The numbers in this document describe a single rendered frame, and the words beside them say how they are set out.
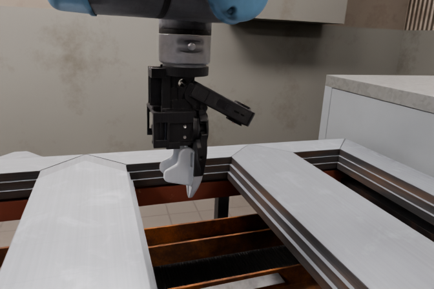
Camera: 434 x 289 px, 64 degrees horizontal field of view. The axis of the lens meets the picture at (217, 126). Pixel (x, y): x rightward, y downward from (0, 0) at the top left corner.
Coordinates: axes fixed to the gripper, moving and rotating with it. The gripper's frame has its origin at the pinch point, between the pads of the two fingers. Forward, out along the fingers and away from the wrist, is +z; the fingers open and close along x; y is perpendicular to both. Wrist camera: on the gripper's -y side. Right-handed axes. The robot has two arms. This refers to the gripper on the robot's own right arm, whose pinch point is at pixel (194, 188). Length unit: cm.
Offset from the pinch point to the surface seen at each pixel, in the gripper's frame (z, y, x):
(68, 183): 5.8, 20.7, -19.8
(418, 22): -45, -288, -226
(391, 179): 7, -51, -9
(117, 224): 5.8, 12.2, -1.9
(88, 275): 5.8, 16.4, 9.7
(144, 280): 5.8, 9.6, 12.6
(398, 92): -12, -63, -23
